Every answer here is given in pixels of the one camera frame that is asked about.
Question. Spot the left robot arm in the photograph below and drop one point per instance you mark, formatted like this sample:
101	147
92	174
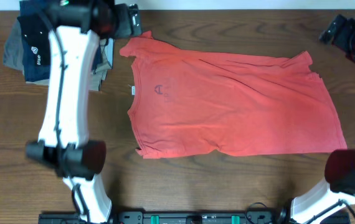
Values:
75	29

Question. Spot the navy folded shirt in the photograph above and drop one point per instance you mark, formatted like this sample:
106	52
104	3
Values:
28	8

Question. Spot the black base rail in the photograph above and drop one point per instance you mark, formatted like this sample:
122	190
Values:
261	217

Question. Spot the black folded polo shirt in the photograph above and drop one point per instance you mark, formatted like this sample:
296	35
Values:
35	34

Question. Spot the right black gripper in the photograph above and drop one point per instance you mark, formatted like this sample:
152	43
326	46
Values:
349	27

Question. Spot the grey folded garment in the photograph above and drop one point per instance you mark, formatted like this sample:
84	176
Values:
13	49

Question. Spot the khaki folded garment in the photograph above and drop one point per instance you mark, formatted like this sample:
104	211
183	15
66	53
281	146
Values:
102	63

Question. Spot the red t-shirt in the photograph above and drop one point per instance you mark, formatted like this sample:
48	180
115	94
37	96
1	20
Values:
189	103

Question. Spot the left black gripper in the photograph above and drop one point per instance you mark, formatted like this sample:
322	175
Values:
124	15

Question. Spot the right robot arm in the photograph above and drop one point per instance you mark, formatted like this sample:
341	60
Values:
331	199

